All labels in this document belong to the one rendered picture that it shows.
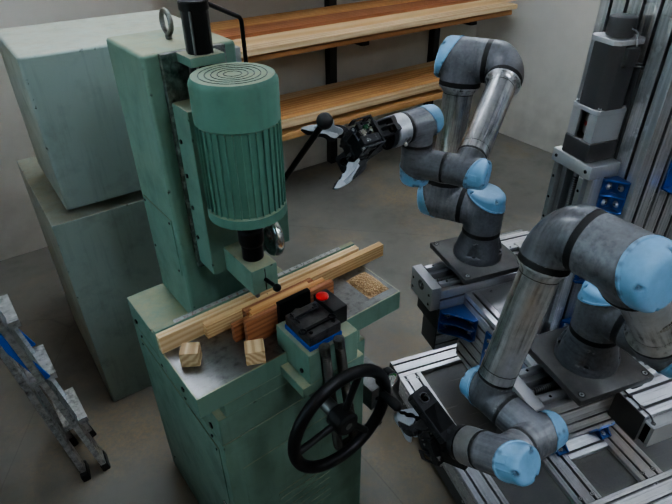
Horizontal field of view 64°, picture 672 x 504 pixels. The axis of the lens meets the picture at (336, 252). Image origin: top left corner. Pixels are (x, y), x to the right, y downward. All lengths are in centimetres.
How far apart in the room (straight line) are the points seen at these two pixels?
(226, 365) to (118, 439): 119
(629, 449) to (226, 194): 161
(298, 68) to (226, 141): 289
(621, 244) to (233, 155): 70
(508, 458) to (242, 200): 70
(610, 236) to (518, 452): 40
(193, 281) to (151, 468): 99
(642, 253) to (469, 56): 84
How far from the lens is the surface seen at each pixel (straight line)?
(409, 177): 136
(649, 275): 92
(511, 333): 109
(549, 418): 116
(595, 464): 211
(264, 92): 107
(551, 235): 99
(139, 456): 234
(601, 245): 95
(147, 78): 125
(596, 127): 141
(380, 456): 221
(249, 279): 129
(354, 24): 357
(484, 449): 109
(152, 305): 167
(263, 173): 112
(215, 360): 130
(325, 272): 147
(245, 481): 154
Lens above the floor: 181
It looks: 34 degrees down
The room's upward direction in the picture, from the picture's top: straight up
